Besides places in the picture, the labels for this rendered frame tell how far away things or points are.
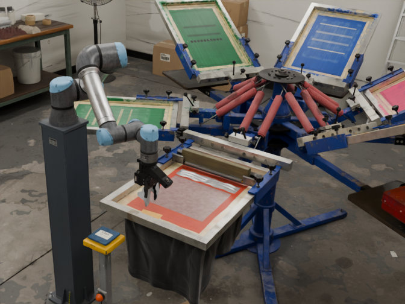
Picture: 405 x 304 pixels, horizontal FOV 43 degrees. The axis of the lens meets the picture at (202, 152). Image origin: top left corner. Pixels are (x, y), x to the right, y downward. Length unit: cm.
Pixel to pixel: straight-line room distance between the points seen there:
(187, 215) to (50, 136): 86
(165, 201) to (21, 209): 201
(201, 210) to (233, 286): 115
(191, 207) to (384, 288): 176
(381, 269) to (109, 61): 250
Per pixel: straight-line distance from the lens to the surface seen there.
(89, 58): 233
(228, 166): 271
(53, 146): 282
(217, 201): 257
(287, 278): 367
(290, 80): 329
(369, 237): 427
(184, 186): 267
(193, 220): 241
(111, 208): 246
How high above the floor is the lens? 230
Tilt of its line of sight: 26 degrees down
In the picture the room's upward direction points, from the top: 4 degrees clockwise
